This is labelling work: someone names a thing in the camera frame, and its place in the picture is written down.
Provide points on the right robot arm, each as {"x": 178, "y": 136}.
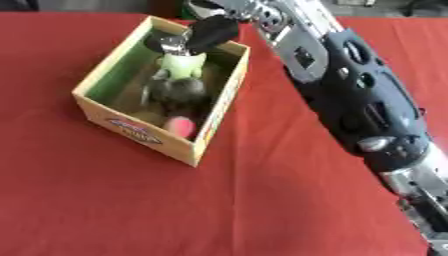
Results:
{"x": 350, "y": 83}

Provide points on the grey round soft toy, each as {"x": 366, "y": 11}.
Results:
{"x": 178, "y": 91}

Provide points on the tan cardboard box green inside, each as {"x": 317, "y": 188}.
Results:
{"x": 169, "y": 140}

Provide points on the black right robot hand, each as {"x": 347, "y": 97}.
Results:
{"x": 207, "y": 33}

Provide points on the pink ball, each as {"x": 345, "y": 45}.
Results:
{"x": 180, "y": 126}

